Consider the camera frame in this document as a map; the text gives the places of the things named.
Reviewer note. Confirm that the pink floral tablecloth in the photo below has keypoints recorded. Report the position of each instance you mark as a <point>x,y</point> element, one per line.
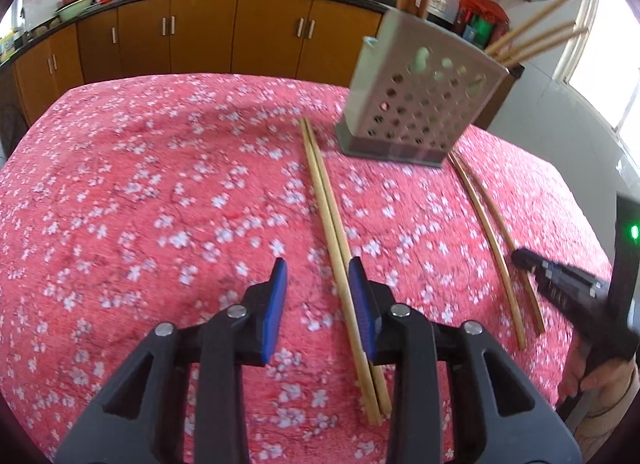
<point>163,198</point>

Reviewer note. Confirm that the bamboo chopstick left of pair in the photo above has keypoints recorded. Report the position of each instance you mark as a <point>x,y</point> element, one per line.
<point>365,380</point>

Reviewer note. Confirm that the green enamel basin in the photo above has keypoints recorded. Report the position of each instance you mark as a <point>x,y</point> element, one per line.
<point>72,10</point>

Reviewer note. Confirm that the red bag on counter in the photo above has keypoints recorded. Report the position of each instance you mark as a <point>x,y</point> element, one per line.
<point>480,22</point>

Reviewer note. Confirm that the dark bamboo chopstick right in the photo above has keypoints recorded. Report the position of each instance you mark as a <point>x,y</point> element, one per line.
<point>494,227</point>

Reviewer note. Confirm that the chopstick in holder leaning middle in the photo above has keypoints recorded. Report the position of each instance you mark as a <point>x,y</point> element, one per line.
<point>539,38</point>

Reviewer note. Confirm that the chopstick in holder leaning top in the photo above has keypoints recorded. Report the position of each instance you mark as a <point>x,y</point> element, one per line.
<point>530,22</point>

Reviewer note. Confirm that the perforated metal utensil holder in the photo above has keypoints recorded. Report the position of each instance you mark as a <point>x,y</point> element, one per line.
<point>415,90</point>

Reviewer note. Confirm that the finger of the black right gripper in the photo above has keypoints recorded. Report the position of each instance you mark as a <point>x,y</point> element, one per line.
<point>568,288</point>

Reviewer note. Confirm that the window with white frame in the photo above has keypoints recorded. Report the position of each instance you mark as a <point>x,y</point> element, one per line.
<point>605,70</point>

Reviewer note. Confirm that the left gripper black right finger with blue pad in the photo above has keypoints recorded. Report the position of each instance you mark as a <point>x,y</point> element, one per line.
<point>497,413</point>

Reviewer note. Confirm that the chopstick in holder leaning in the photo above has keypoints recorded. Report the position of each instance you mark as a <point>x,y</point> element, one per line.
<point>542,47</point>
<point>539,38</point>
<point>530,22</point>

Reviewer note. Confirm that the bamboo chopstick of pair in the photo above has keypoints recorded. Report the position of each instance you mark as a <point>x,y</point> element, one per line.
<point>379,381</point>
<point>365,380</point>

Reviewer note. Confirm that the person's hand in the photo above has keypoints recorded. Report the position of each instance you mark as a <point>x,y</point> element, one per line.
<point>616,383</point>

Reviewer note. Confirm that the bamboo chopstick right of pair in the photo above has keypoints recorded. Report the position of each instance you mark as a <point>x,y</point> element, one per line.
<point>379,381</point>

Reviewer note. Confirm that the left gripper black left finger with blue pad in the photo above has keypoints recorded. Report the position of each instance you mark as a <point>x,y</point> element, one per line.
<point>138,415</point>

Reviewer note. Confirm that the brown kitchen base cabinets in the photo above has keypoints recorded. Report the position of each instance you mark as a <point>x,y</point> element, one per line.
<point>310,40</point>

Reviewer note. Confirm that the chopstick in holder leaning bottom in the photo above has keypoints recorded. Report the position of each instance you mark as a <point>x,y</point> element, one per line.
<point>542,47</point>

